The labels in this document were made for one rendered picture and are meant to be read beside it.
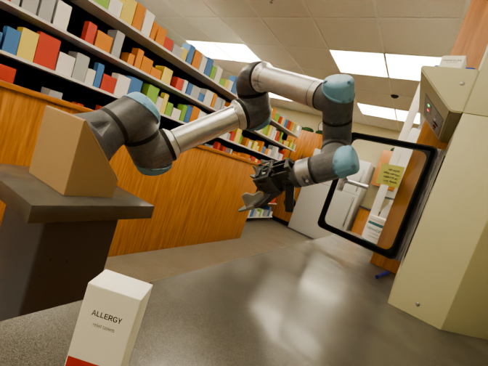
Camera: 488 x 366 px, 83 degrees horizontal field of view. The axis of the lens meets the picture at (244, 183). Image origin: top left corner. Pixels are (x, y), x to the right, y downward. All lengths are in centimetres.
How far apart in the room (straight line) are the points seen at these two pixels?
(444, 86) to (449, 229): 33
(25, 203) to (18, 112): 136
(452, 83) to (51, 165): 98
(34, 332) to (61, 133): 55
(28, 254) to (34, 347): 52
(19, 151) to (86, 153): 132
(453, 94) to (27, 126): 199
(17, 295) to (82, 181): 31
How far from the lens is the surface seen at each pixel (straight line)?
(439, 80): 83
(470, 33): 130
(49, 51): 261
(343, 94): 72
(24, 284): 87
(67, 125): 81
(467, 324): 86
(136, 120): 88
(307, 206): 596
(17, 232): 90
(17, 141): 207
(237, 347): 40
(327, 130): 77
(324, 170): 71
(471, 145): 79
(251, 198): 80
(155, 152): 93
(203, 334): 39
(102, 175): 81
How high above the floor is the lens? 116
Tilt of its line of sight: 5 degrees down
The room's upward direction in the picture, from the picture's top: 18 degrees clockwise
